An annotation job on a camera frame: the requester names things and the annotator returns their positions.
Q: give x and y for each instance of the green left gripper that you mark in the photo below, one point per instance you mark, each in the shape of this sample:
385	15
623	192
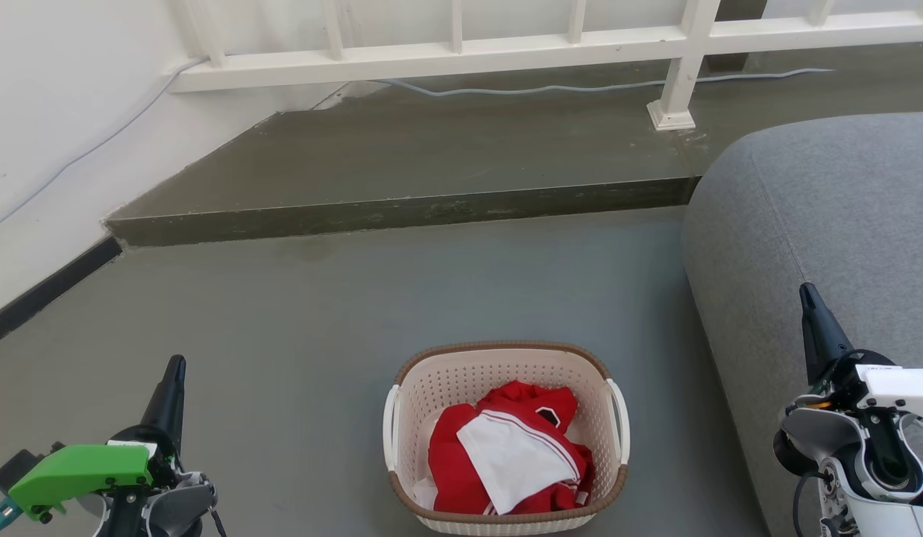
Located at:
81	470

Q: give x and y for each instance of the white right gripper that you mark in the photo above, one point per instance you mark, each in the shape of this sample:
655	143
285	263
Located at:
898	384

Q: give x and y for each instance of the beige perforated laundry basket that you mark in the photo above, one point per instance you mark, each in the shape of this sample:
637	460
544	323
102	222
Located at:
461	380

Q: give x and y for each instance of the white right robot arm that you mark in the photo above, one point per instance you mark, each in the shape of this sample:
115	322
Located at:
871	477

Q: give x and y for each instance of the grey fabric sofa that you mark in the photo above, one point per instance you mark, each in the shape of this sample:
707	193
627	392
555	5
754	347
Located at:
842	224

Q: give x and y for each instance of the black baseboard strip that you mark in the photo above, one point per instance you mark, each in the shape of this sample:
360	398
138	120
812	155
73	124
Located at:
51	287

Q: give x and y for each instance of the red sports garment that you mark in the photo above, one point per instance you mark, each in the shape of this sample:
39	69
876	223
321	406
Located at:
450	455

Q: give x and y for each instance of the white garment with red stripes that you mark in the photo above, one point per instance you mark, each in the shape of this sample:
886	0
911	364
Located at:
514	455

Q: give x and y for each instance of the white railing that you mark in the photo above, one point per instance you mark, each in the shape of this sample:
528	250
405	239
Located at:
432	56

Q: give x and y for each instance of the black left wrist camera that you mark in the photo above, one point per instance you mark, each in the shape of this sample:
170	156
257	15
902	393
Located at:
18	466

